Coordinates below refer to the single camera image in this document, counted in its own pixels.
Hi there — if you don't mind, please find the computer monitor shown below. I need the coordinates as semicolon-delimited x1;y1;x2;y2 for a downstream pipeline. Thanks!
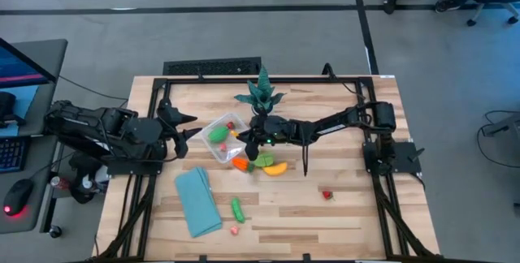
0;37;58;89

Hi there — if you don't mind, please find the green toy cucumber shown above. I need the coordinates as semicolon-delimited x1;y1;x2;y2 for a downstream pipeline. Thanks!
230;197;246;224

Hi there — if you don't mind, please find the clear plastic tupperware container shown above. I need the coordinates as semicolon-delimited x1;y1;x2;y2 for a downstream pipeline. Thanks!
201;111;253;165

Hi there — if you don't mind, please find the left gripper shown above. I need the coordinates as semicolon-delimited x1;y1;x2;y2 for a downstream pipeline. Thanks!
156;97;203;159

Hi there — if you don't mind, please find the yellow toy banana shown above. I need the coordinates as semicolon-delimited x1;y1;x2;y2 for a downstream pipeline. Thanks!
262;162;288;177

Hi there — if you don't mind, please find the grey office desk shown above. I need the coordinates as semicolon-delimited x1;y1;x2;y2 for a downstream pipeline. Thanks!
0;38;69;234

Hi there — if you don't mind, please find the black monitor cable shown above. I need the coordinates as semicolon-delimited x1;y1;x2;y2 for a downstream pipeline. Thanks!
58;75;129;102

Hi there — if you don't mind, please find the black table power cable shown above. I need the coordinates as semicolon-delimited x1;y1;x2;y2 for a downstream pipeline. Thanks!
321;62;366;104

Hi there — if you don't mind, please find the grey metal floor stand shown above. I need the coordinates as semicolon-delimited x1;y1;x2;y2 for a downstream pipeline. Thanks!
481;111;520;138

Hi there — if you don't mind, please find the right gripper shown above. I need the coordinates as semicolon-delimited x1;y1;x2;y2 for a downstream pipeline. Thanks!
236;114;284;162

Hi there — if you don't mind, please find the black floor vent grille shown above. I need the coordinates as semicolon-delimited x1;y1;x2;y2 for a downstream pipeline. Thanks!
162;56;262;76

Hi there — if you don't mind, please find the green plant in white pot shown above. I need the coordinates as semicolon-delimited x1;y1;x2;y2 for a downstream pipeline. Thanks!
234;64;286;116

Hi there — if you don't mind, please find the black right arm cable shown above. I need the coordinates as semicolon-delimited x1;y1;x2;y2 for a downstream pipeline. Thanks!
300;140;310;177

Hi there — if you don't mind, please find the folded teal cloth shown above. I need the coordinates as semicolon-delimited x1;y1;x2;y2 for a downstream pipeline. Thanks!
174;166;223;239

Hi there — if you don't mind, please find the black desk leg caster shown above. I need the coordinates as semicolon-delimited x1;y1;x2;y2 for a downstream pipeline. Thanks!
39;192;64;239

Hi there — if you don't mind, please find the green toy corn husk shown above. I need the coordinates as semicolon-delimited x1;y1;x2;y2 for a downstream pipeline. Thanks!
207;126;231;144

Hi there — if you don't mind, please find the red drink can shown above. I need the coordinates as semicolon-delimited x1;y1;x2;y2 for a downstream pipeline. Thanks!
49;175;72;191

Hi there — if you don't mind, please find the orange toy carrot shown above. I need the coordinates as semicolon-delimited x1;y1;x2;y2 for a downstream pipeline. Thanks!
231;157;256;174

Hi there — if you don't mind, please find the black monitor stand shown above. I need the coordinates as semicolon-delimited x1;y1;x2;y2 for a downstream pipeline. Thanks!
0;91;26;129

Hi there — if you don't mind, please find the black computer mouse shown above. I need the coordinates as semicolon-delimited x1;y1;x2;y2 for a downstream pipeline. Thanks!
2;178;35;218

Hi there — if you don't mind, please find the black and white bottle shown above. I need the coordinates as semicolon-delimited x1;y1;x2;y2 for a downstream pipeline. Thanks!
71;164;110;205

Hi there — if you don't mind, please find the black computer keyboard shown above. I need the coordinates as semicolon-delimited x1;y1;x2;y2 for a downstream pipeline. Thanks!
0;136;28;175

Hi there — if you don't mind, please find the light green toy lettuce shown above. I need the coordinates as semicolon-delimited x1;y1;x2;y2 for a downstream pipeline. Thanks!
253;153;275;168

